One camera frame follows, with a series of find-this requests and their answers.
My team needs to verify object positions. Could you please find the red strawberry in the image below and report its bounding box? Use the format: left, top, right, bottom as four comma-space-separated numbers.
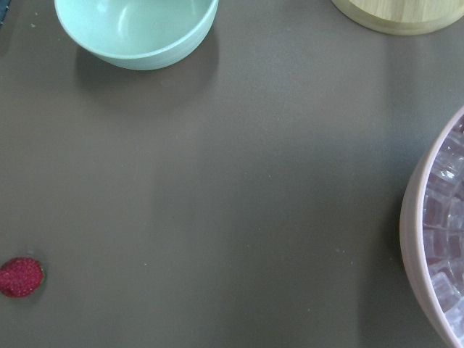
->
1, 257, 46, 298

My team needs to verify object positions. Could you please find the green bowl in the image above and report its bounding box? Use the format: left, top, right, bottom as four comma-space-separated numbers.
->
54, 0, 219, 70

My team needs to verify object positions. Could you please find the pink bowl with ice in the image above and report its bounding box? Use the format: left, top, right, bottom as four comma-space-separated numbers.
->
399, 109, 463, 347

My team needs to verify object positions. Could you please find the wooden cup stand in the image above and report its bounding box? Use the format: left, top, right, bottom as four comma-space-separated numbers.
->
332, 0, 463, 36

